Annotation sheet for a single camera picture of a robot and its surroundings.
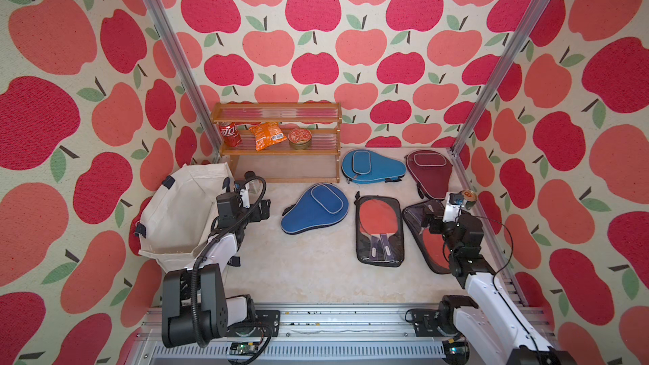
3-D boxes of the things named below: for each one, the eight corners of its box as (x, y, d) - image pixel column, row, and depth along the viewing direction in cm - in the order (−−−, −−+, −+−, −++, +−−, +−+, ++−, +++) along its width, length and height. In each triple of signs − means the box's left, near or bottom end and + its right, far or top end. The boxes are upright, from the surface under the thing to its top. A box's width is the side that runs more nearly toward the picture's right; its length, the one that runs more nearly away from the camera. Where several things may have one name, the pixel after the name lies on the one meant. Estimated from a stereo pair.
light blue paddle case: (342, 183, 109) (342, 178, 106) (340, 154, 121) (340, 149, 118) (406, 183, 109) (408, 178, 106) (398, 154, 121) (400, 149, 118)
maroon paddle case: (416, 198, 104) (419, 193, 101) (404, 155, 120) (406, 149, 117) (460, 198, 104) (464, 193, 101) (442, 155, 120) (445, 149, 117)
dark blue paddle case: (276, 224, 97) (274, 219, 94) (323, 182, 110) (322, 177, 107) (308, 254, 89) (308, 249, 86) (354, 206, 102) (355, 200, 99)
